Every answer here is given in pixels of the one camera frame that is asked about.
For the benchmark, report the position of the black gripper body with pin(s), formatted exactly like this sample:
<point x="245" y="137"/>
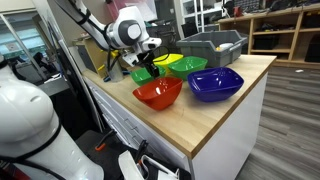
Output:
<point x="148" y="59"/>

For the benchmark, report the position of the green plastic bowl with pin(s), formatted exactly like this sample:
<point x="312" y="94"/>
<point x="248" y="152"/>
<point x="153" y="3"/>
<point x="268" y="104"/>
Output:
<point x="186" y="66"/>
<point x="141" y="77"/>

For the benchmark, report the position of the red plastic bowl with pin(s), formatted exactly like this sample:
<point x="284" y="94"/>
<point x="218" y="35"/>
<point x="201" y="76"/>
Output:
<point x="158" y="95"/>

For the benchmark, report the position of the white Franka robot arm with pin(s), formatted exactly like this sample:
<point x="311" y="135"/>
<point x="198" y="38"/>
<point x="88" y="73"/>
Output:
<point x="26" y="116"/>

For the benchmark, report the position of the yellow plastic bowl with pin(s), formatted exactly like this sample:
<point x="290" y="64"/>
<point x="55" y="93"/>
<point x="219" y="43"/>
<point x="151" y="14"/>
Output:
<point x="168" y="60"/>

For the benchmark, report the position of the blue plastic bowl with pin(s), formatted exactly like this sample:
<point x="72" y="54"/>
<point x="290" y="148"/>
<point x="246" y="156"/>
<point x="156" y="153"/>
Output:
<point x="215" y="85"/>

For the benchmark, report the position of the silver metal cylinder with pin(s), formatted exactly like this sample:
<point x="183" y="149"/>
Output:
<point x="116" y="73"/>

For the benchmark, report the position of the grey plastic bin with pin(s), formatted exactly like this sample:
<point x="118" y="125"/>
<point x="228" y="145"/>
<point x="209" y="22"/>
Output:
<point x="206" y="50"/>

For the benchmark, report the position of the wooden box with dark panel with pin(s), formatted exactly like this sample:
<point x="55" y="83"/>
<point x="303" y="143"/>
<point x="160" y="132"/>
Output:
<point x="90" y="53"/>

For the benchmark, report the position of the white object in bin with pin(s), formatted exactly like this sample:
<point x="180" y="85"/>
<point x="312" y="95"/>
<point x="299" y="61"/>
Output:
<point x="226" y="46"/>

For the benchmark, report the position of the white drawer cabinet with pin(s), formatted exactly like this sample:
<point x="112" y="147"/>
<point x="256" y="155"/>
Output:
<point x="226" y="140"/>

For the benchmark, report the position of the black storage box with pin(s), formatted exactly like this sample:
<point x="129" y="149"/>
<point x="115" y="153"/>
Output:
<point x="265" y="42"/>

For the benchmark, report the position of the wooden shelf unit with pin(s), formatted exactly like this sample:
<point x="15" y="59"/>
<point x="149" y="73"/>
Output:
<point x="293" y="23"/>

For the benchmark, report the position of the white plastic bracket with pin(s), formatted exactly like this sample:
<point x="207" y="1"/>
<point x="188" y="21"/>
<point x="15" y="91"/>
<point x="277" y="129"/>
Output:
<point x="128" y="166"/>

